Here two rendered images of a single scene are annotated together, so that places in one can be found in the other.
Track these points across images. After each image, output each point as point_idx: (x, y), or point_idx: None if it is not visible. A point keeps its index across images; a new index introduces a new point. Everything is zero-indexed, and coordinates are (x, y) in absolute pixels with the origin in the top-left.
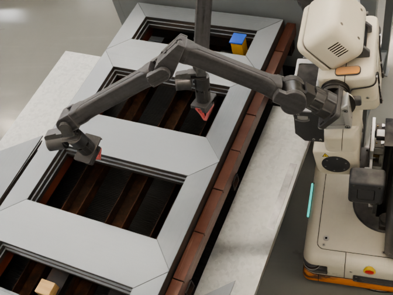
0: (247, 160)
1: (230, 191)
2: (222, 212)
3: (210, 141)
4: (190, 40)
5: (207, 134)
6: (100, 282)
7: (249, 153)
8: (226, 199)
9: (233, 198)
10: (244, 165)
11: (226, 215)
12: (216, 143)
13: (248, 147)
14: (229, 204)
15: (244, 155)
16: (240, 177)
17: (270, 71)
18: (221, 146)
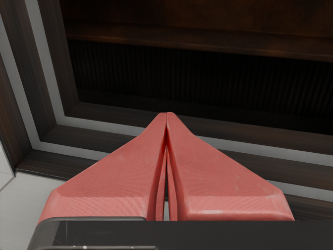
0: (257, 78)
1: (145, 56)
2: (84, 52)
3: (4, 200)
4: None
5: (37, 176)
6: None
7: (288, 76)
8: (121, 52)
9: (129, 68)
10: (237, 74)
11: (83, 64)
12: (14, 224)
13: (310, 70)
14: (111, 64)
15: (275, 65)
16: (195, 72)
17: None
18: (15, 244)
